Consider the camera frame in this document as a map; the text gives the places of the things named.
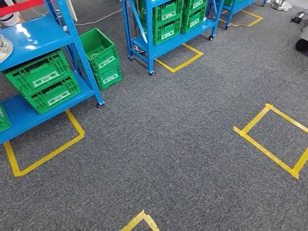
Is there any open green plastic crate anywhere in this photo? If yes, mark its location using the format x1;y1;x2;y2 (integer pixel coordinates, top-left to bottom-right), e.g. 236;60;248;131
79;27;121;76

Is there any silver round base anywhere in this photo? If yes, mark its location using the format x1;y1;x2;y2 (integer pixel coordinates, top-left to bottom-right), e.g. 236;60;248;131
271;0;293;12

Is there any blue metal shelf rack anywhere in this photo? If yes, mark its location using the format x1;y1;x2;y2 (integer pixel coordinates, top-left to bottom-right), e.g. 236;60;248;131
0;0;105;145
122;0;224;76
209;0;268;30

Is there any yellow tape square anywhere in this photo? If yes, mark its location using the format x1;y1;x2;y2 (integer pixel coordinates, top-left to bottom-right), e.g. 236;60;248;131
155;43;205;73
233;103;308;180
120;209;161;231
219;9;264;28

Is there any chrome barrier stanchion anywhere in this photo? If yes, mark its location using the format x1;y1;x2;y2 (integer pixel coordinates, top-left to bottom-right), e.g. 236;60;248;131
133;17;146;53

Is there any red barrier belt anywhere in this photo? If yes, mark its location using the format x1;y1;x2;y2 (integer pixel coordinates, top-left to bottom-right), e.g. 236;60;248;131
0;0;45;16

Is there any grey wheel hubcap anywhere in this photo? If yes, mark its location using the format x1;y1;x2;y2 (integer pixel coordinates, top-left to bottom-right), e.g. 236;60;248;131
0;35;14;63

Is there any long white cable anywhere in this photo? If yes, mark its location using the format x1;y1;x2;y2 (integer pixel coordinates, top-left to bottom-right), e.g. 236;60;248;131
31;8;123;26

